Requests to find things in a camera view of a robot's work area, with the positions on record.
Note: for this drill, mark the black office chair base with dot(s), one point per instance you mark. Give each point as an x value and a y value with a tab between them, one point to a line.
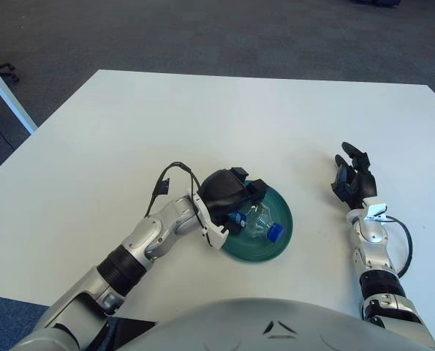
7	66

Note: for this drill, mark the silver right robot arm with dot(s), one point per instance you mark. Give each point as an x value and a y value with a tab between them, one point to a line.
374	252

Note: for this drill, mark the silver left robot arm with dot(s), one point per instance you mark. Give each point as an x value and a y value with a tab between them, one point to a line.
147	234

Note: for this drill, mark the clear plastic bottle blue cap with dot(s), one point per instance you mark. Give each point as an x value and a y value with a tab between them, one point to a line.
275	232

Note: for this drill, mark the green round plate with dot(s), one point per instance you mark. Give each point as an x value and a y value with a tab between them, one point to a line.
281	215

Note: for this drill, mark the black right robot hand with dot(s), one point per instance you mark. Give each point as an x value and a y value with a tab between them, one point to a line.
363	183

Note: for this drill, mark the silver robot torso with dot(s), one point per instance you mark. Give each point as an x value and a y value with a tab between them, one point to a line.
275	325

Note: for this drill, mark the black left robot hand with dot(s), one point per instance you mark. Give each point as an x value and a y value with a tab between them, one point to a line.
221	190

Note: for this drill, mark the dark object on carpet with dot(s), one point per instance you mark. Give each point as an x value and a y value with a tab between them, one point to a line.
378	2

